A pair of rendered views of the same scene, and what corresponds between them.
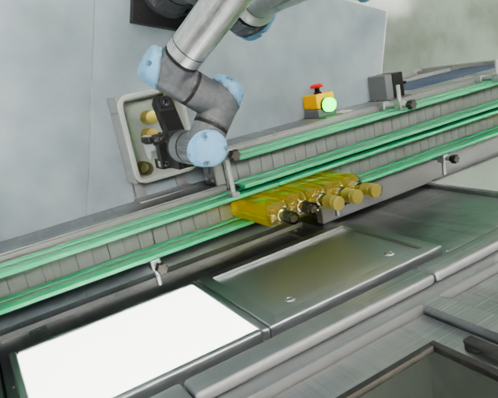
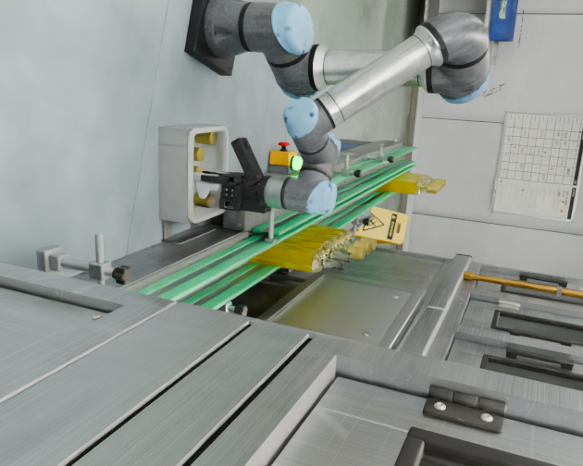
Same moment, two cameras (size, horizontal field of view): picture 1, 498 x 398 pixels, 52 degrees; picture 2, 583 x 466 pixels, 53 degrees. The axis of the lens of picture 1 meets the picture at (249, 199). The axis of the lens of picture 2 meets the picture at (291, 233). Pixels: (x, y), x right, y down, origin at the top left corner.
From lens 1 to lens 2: 0.95 m
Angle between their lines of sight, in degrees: 38
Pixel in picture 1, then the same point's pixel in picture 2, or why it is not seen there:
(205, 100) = (328, 154)
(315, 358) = not seen: hidden behind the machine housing
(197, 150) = (326, 199)
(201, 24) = (366, 93)
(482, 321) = (504, 338)
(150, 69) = (311, 120)
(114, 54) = (169, 80)
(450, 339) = (492, 352)
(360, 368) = not seen: hidden behind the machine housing
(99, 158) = (143, 190)
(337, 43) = not seen: hidden behind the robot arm
